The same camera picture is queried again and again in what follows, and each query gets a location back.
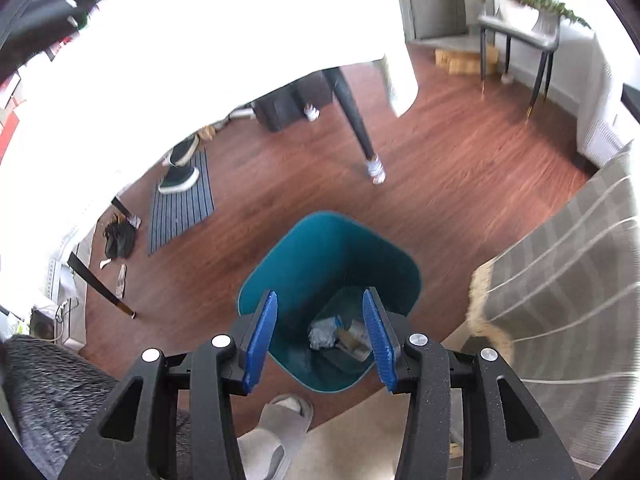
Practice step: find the potted green plant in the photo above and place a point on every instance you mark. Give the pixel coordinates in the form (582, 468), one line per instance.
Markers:
(540, 0)

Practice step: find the person's grey fleece pants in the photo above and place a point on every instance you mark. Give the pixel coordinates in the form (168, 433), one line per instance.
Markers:
(50, 395)

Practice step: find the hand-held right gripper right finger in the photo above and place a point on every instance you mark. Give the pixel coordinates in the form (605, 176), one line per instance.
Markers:
(377, 340)

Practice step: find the striped grey floor mat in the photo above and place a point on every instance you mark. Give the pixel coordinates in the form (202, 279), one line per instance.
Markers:
(180, 210)

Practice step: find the black white-soled shoe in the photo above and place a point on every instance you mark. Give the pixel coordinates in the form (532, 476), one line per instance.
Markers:
(182, 150)
(177, 180)

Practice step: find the grey checked tablecloth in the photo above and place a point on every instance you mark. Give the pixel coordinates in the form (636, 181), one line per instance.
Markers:
(565, 285)

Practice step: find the flat cardboard box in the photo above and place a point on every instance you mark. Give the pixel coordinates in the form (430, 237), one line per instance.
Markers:
(462, 60)

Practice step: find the black cloth bag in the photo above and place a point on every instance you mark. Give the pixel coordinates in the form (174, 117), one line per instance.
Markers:
(119, 237)

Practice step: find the grey dining chair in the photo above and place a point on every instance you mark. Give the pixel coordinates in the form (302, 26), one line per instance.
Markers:
(520, 30)

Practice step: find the red box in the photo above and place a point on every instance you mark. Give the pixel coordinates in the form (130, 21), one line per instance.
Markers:
(7, 130)

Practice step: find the grey door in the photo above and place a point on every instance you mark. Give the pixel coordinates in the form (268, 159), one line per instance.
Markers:
(440, 0)

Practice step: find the white cardboard box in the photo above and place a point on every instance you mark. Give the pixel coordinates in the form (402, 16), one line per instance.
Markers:
(355, 342)

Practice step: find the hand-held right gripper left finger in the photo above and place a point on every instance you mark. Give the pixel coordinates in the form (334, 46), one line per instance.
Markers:
(260, 340)

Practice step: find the teal bin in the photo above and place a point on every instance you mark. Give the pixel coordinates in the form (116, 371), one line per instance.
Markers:
(325, 260)

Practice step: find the person's grey slipper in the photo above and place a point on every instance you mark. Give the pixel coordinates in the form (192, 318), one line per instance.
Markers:
(295, 410)

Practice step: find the grey armchair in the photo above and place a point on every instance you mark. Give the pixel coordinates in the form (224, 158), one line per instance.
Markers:
(600, 110)

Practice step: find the side table, pale green cloth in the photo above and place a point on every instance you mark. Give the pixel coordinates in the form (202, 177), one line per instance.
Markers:
(200, 35)

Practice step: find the black table leg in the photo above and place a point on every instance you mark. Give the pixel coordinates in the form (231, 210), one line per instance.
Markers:
(350, 115)
(122, 207)
(100, 285)

